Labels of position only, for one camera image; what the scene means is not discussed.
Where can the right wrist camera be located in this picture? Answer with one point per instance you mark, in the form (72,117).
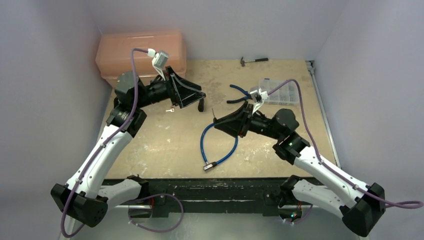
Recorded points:
(258,96)

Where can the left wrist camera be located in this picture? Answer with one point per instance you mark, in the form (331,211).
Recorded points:
(159,59)

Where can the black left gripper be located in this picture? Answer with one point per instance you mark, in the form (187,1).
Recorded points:
(171,78)

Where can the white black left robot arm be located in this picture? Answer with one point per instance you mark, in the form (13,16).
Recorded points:
(83,197)

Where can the clear plastic screw organizer box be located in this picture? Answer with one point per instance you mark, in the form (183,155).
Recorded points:
(286,95)

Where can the blue cable lock loop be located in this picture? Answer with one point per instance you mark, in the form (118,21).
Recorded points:
(213,158)

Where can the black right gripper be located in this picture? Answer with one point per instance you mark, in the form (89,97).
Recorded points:
(245,120)

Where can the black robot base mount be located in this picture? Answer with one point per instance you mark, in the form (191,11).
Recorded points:
(259,195)

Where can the aluminium frame rail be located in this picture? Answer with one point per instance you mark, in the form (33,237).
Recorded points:
(311,69)

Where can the small black handled hammer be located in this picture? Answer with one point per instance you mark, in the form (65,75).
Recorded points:
(243,61)

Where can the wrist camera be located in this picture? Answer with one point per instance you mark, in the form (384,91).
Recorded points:
(258,96)
(159,59)

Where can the black headed key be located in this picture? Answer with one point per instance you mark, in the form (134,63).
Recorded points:
(214,116)

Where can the black lock body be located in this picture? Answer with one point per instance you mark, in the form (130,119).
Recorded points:
(201,105)

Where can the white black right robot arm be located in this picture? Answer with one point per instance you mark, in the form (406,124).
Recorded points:
(355,202)

